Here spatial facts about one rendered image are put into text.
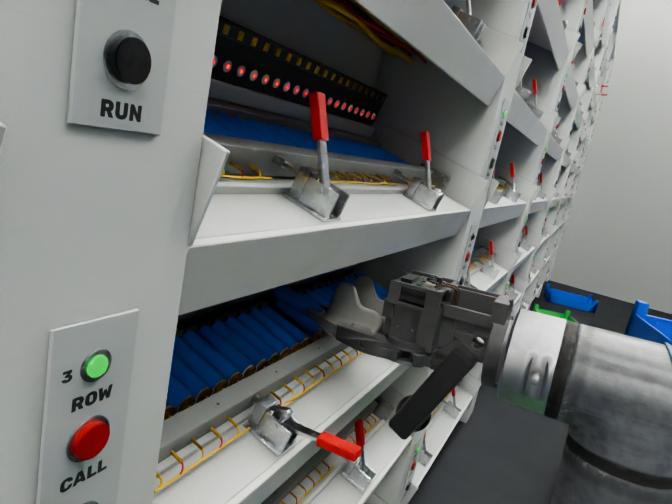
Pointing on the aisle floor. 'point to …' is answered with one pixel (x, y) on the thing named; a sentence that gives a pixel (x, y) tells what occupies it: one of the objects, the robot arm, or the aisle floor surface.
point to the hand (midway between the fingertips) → (321, 317)
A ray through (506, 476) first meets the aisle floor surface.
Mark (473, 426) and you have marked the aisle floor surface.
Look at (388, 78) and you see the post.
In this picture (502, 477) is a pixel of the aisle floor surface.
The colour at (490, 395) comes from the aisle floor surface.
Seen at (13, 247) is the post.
